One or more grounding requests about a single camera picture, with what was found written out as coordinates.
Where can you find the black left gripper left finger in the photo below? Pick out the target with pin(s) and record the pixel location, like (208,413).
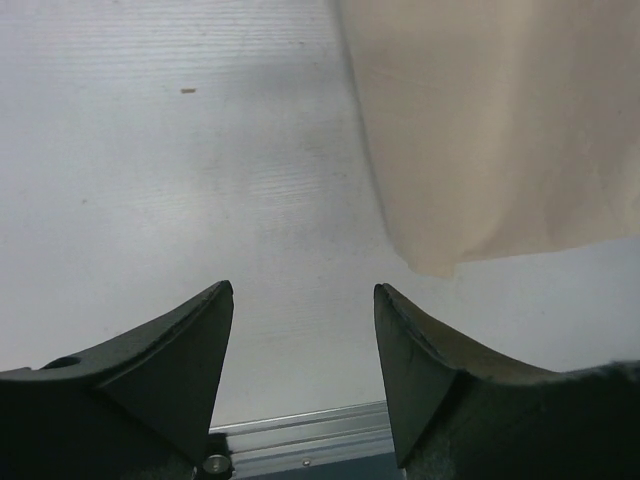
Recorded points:
(138,406)

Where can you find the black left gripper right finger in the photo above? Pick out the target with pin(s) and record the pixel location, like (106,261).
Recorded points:
(460,410)

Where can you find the beige cloth wrap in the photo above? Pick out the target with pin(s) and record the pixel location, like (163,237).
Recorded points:
(498,128)

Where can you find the aluminium mounting rail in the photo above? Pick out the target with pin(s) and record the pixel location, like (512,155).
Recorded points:
(300,441)

